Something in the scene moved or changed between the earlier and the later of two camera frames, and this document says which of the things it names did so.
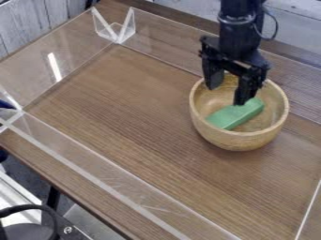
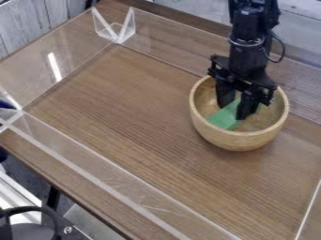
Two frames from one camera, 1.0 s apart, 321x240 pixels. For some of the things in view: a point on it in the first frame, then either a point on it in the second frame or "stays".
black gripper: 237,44 to 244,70
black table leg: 53,198 stays
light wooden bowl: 253,132 stays
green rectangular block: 232,115 stays
